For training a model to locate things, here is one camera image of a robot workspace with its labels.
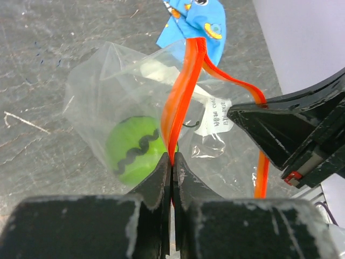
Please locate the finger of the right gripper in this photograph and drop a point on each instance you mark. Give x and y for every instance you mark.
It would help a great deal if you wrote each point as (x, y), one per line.
(301, 133)

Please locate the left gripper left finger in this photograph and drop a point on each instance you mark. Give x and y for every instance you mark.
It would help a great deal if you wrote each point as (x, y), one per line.
(134, 225)

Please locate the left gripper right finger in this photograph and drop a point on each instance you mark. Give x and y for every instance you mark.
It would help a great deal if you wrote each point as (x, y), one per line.
(210, 226)

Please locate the green watermelon toy ball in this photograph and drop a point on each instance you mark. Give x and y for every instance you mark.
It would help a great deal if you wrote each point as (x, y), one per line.
(134, 148)

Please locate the clear zip bag orange zipper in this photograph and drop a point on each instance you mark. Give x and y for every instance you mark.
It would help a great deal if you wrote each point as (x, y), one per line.
(187, 94)

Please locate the blue patterned cloth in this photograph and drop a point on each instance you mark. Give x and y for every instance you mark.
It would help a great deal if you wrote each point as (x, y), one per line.
(192, 19)

